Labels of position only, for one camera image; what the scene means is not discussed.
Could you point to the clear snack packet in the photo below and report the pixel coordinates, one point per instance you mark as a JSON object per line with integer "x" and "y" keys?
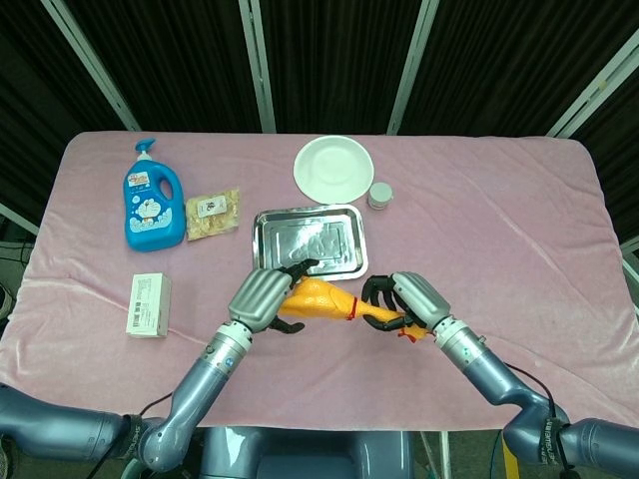
{"x": 212, "y": 214}

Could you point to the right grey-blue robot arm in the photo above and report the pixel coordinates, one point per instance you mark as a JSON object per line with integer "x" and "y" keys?
{"x": 499, "y": 379}

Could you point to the pink tablecloth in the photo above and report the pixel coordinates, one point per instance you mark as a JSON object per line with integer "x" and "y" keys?
{"x": 349, "y": 389}

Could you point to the white cardboard box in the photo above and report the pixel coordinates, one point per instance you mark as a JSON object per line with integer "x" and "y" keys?
{"x": 147, "y": 307}

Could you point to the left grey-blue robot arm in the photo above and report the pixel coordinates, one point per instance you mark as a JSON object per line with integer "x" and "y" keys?
{"x": 199, "y": 394}

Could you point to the grey-blue robot torso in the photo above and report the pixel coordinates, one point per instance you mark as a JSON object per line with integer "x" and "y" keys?
{"x": 309, "y": 454}

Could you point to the white metal frame post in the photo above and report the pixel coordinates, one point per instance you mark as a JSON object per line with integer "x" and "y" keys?
{"x": 92, "y": 65}
{"x": 257, "y": 65}
{"x": 596, "y": 90}
{"x": 413, "y": 65}

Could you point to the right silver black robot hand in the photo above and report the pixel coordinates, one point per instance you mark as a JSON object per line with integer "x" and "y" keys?
{"x": 422, "y": 297}

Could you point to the black curtain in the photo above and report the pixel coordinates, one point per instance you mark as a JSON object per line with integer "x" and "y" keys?
{"x": 339, "y": 60}

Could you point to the white metal frame rail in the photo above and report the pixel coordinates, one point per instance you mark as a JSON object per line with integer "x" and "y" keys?
{"x": 20, "y": 219}
{"x": 630, "y": 257}

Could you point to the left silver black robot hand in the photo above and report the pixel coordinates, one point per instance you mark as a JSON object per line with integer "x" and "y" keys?
{"x": 257, "y": 297}

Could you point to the small white jar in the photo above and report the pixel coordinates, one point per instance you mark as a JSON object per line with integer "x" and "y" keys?
{"x": 380, "y": 194}

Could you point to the rectangular metal tray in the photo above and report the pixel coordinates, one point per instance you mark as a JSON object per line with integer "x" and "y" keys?
{"x": 309, "y": 234}

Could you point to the yellow rubber chicken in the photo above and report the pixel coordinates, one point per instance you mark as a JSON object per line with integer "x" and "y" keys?
{"x": 319, "y": 302}

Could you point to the round white plate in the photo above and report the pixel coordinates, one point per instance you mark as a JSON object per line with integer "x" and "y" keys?
{"x": 333, "y": 168}

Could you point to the blue pump detergent bottle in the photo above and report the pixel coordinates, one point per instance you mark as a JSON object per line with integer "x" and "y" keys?
{"x": 150, "y": 214}

